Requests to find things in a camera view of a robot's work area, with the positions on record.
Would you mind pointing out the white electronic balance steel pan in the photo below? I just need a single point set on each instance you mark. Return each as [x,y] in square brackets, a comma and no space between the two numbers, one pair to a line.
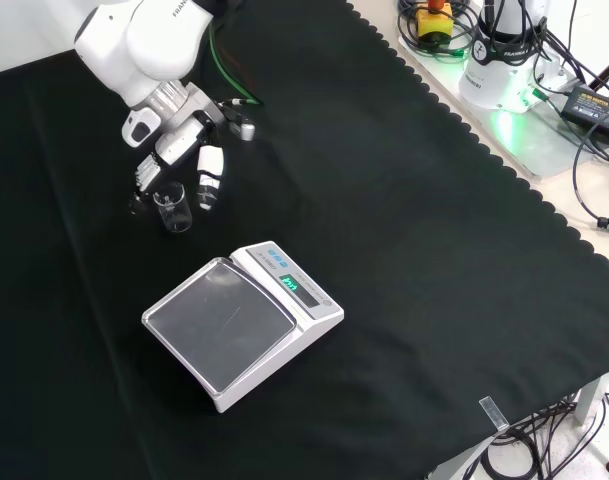
[224,320]

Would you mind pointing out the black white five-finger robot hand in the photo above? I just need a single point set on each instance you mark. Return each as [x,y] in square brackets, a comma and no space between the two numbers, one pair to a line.
[184,137]

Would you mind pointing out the yellow stop button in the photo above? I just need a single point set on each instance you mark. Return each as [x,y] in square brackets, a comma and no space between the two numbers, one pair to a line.
[435,22]

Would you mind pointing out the black power adapter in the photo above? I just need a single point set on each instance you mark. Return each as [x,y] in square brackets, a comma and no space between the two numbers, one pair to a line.
[591,107]

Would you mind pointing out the small clear glass beaker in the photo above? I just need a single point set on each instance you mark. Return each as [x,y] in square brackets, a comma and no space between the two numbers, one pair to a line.
[175,212]

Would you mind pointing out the white bench leg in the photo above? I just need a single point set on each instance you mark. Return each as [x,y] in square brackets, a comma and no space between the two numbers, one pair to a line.
[593,400]

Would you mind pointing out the pale base board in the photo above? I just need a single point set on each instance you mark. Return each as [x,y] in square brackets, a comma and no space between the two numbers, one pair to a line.
[529,140]

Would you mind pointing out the clear tape strip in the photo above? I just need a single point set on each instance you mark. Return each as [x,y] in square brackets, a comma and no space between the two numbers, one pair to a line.
[494,414]

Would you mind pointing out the black bench cloth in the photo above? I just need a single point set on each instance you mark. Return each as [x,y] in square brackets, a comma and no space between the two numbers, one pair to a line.
[409,250]

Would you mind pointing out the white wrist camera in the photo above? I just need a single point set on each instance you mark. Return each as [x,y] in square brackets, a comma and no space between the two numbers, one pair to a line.
[140,129]

